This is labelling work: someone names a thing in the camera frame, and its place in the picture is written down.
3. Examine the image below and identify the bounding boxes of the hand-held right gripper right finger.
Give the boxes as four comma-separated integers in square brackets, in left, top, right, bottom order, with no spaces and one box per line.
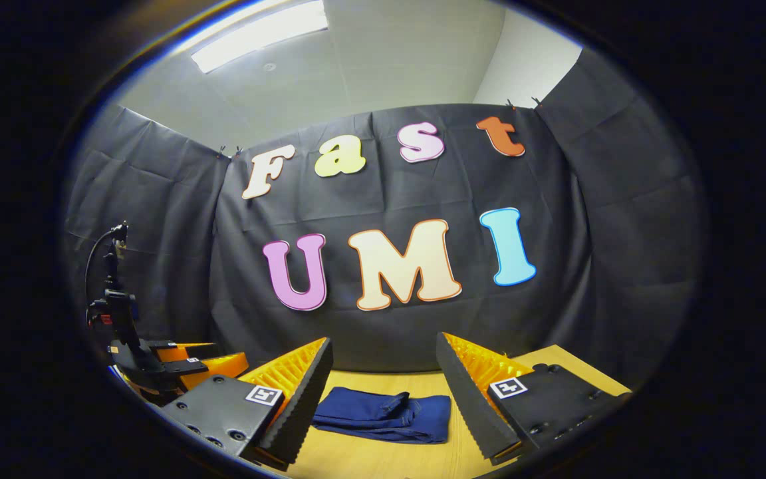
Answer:
[436,331,633,466]

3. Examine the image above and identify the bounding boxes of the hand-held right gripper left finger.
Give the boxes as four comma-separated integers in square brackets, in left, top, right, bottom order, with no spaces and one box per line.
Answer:
[160,337,334,466]

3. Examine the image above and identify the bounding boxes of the blue denim jeans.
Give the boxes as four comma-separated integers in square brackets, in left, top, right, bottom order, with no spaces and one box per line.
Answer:
[311,387,452,444]

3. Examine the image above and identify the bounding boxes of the black backdrop cloth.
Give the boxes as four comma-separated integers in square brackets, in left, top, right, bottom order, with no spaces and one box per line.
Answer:
[64,50,709,387]

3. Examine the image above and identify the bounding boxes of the black cable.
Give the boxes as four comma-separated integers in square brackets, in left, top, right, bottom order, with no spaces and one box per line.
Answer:
[84,226,121,308]

